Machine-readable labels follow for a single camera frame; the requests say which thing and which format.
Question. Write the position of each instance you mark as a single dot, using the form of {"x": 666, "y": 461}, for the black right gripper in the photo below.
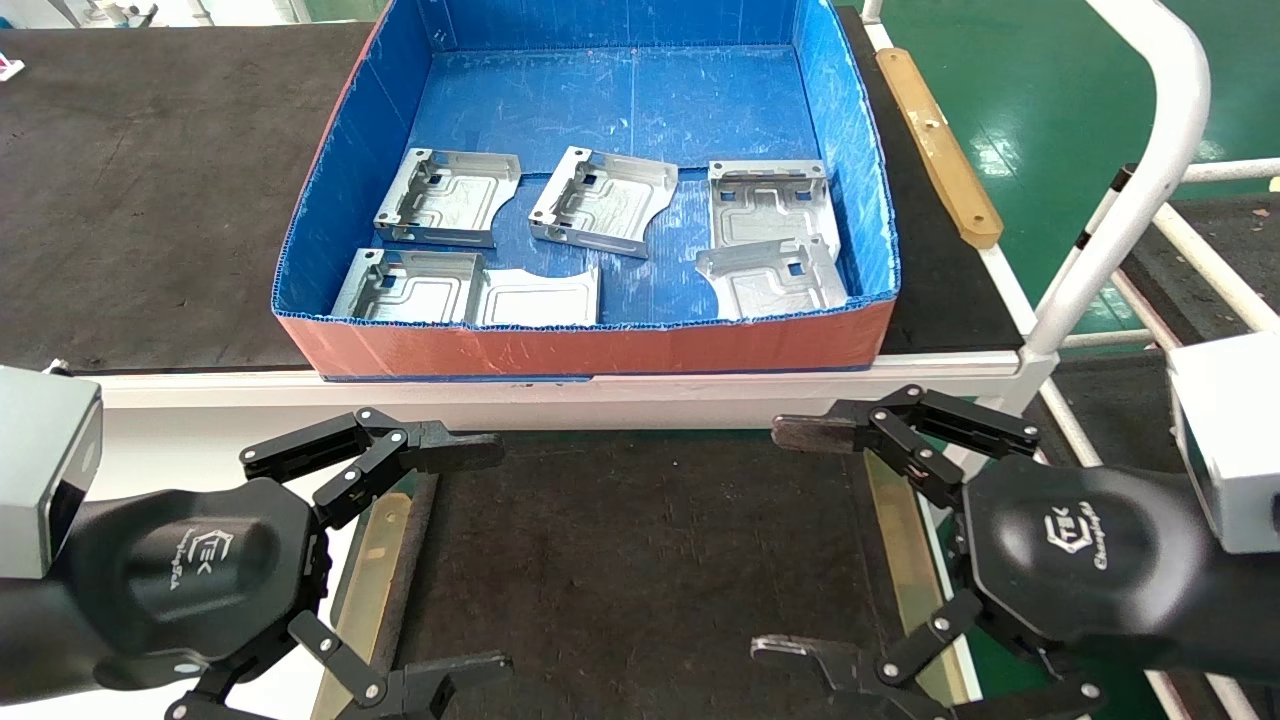
{"x": 1080, "y": 560}

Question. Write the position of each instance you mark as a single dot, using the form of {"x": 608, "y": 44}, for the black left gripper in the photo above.
{"x": 190, "y": 580}

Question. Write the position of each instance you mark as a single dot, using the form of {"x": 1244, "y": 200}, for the silver sheet metal bracket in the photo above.
{"x": 765, "y": 205}
{"x": 540, "y": 300}
{"x": 450, "y": 200}
{"x": 610, "y": 205}
{"x": 770, "y": 285}
{"x": 420, "y": 290}

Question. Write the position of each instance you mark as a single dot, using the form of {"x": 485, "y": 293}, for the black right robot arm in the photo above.
{"x": 1262, "y": 620}

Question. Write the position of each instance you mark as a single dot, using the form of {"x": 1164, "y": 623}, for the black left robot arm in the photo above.
{"x": 30, "y": 630}

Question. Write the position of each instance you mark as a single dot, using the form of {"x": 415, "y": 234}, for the blue corrugated plastic box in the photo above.
{"x": 620, "y": 100}

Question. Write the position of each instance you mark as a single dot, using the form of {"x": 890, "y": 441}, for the yellowish wooden edge strip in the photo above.
{"x": 370, "y": 560}
{"x": 900, "y": 570}

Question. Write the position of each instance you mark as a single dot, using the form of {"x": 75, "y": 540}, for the brown wooden edge strip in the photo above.
{"x": 940, "y": 150}

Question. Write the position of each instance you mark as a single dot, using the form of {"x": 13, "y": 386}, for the black side table mat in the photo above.
{"x": 1240, "y": 225}

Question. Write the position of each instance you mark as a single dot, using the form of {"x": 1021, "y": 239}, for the small white pink object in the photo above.
{"x": 10, "y": 68}

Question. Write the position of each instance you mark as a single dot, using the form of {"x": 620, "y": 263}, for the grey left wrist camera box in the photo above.
{"x": 40, "y": 470}

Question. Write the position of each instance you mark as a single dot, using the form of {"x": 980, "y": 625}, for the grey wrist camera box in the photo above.
{"x": 1235, "y": 440}
{"x": 40, "y": 470}

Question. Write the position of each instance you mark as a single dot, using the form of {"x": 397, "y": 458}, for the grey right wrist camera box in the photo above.
{"x": 1235, "y": 440}

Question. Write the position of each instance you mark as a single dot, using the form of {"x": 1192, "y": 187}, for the white tube side table frame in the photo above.
{"x": 1215, "y": 262}

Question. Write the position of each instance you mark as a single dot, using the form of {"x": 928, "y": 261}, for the thick white curved rail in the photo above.
{"x": 1160, "y": 130}

